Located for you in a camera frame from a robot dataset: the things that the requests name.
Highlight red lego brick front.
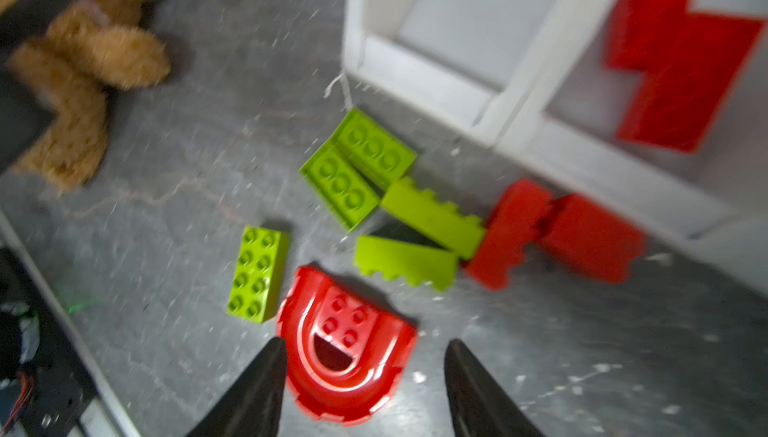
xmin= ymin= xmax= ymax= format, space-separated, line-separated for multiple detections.
xmin=616 ymin=13 xmax=767 ymax=153

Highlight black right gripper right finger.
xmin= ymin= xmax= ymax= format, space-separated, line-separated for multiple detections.
xmin=444 ymin=339 xmax=544 ymax=437

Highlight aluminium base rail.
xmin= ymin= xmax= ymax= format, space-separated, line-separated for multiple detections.
xmin=1 ymin=217 xmax=140 ymax=436

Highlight red lego brick long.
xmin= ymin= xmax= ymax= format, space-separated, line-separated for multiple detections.
xmin=464 ymin=178 xmax=553 ymax=290

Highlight red lego brick square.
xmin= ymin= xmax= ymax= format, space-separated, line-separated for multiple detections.
xmin=536 ymin=194 xmax=646 ymax=283

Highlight white middle storage bin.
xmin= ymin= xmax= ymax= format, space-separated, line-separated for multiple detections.
xmin=495 ymin=0 xmax=767 ymax=291

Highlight green lego brick tilted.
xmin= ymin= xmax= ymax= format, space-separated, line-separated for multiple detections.
xmin=354 ymin=235 xmax=459 ymax=292

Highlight white left storage bin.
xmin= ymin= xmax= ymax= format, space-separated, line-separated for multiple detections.
xmin=342 ymin=0 xmax=564 ymax=147

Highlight green lego brick lone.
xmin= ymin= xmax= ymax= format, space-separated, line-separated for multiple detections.
xmin=227 ymin=226 xmax=291 ymax=324

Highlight green lego brick upper left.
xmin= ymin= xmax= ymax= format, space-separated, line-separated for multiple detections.
xmin=330 ymin=108 xmax=417 ymax=190

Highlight green lego brick upper side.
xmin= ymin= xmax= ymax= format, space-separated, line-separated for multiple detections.
xmin=380 ymin=177 xmax=486 ymax=260

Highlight red lego arch piece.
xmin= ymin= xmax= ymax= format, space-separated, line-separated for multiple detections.
xmin=276 ymin=265 xmax=418 ymax=426

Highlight white storage bin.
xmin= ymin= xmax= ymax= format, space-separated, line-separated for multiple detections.
xmin=495 ymin=0 xmax=767 ymax=291
xmin=342 ymin=0 xmax=564 ymax=147

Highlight brown teddy bear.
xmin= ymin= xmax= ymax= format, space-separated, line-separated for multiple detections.
xmin=1 ymin=0 xmax=171 ymax=191

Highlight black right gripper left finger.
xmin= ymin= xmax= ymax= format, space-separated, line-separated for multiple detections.
xmin=188 ymin=337 xmax=287 ymax=436

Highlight green lego brick lower left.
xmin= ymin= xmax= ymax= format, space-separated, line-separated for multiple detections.
xmin=299 ymin=142 xmax=380 ymax=232

